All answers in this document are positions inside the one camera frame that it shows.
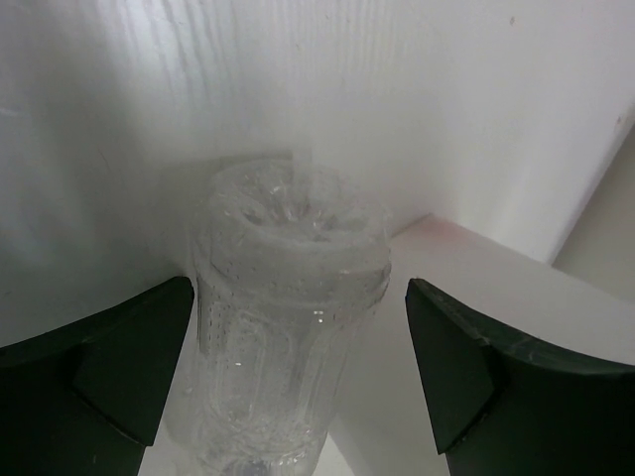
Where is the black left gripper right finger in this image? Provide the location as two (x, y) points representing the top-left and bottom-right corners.
(405, 279), (634, 475)

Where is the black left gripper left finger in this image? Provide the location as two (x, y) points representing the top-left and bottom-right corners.
(1, 277), (193, 475)

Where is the clear unlabeled plastic bottle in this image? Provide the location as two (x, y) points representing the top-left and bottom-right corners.
(167, 158), (391, 475)

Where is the white plastic bin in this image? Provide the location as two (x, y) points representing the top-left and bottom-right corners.
(0, 0), (635, 476)

